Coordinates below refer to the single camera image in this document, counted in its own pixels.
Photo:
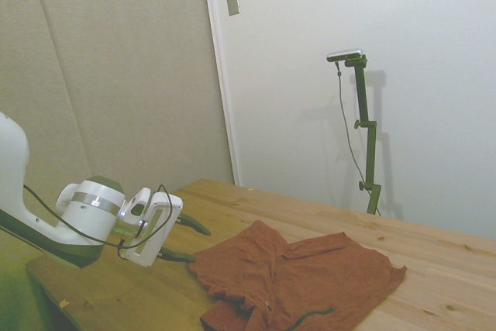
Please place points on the silver exterior camera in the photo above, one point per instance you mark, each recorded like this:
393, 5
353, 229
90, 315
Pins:
345, 55

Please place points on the rust orange shirt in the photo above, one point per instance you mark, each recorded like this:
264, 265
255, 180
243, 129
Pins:
310, 276

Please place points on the dark green camera stand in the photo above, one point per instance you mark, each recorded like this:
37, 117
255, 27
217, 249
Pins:
371, 152

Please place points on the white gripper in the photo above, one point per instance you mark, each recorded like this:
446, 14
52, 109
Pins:
145, 251

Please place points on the orange tape scrap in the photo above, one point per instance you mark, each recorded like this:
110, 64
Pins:
63, 303

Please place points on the grey wall plate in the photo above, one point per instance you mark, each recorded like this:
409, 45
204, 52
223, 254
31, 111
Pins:
233, 1

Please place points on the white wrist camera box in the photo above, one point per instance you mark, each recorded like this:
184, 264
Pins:
141, 195

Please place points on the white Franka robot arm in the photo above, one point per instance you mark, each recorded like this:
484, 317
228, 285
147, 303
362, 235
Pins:
89, 218

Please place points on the white door frame trim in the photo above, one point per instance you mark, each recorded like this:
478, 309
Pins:
221, 75

